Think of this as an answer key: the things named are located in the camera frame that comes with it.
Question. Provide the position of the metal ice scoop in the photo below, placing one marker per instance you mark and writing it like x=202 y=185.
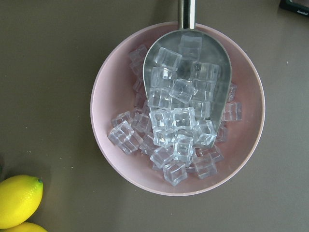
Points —
x=205 y=62

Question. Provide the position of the pink round bowl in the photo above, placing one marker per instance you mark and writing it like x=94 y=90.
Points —
x=112 y=94

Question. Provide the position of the yellow lemon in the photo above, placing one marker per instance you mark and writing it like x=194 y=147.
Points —
x=25 y=227
x=20 y=196

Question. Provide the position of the clear ice cube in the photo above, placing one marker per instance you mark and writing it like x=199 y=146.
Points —
x=183 y=90
x=168 y=58
x=175 y=172
x=184 y=118
x=162 y=156
x=125 y=137
x=205 y=134
x=232 y=111
x=183 y=148
x=204 y=166

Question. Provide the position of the black device corner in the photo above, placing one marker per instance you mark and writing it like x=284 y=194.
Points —
x=297 y=6

